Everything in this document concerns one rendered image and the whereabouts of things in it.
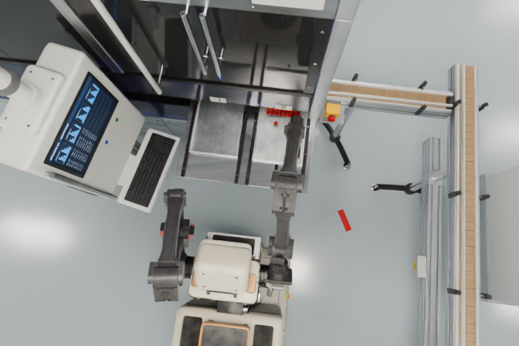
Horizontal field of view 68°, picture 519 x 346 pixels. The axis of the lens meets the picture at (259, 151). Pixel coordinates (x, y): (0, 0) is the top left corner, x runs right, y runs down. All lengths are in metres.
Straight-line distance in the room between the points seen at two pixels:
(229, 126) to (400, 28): 1.95
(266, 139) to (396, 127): 1.38
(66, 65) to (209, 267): 0.94
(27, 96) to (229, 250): 0.91
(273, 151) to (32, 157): 1.11
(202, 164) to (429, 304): 1.48
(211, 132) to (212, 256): 0.81
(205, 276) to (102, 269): 1.68
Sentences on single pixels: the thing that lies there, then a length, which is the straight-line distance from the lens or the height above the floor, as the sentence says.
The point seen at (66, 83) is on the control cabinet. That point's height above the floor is 1.55.
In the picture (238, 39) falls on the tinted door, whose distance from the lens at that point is 1.45.
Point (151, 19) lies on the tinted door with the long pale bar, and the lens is 1.47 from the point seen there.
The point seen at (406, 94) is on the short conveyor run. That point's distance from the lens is 2.21.
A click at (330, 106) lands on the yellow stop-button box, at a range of 1.97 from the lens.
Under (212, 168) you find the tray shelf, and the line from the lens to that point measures 2.04.
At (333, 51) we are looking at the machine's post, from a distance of 1.43.
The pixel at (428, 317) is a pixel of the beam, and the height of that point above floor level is 0.55.
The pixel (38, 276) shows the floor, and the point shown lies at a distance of 3.31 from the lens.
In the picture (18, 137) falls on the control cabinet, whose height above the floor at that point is 1.55.
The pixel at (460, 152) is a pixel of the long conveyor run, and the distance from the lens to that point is 2.20.
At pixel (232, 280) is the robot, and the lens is 1.50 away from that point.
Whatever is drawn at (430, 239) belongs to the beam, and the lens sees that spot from 2.49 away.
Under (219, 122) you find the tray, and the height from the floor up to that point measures 0.88.
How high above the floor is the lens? 2.85
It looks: 75 degrees down
